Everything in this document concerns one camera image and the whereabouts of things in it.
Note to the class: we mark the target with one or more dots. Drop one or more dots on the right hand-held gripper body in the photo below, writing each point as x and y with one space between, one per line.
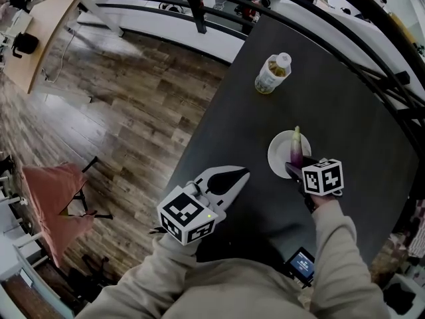
323 178

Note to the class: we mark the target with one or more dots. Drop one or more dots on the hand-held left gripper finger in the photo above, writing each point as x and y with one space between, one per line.
234 189
207 176

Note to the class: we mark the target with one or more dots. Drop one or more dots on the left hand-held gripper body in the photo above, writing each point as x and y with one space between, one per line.
186 216

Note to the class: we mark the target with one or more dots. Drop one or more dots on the purple and green eggplant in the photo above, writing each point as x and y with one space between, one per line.
296 151

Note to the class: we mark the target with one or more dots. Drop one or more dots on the person's left forearm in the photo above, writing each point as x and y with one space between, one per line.
149 277

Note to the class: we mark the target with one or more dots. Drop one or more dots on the person's right forearm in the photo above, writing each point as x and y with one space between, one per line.
338 261

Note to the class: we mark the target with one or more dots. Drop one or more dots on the dark grey table top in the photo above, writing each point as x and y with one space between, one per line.
332 95

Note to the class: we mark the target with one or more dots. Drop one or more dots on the white round plate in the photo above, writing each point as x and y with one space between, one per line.
279 151

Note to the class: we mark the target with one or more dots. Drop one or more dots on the person's beige sweatshirt torso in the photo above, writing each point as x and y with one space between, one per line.
232 291

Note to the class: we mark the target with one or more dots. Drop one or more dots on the small black screen device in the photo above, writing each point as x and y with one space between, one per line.
300 266

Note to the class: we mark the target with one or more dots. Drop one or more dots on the clear plastic drink bottle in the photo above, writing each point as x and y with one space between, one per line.
272 75

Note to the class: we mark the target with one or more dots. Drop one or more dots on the black folding stand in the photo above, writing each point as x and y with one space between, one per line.
83 199

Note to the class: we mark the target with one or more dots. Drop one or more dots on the pink cloth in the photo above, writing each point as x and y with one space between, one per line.
50 204

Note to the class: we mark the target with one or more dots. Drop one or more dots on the black bag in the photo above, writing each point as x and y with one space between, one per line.
400 297

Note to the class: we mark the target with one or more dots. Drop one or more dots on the black curved metal railing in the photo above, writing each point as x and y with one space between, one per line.
196 12

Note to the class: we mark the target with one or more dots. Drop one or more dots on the light wooden desk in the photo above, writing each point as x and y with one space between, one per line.
50 28

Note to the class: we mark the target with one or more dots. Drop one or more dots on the black kettle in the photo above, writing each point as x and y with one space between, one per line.
26 44

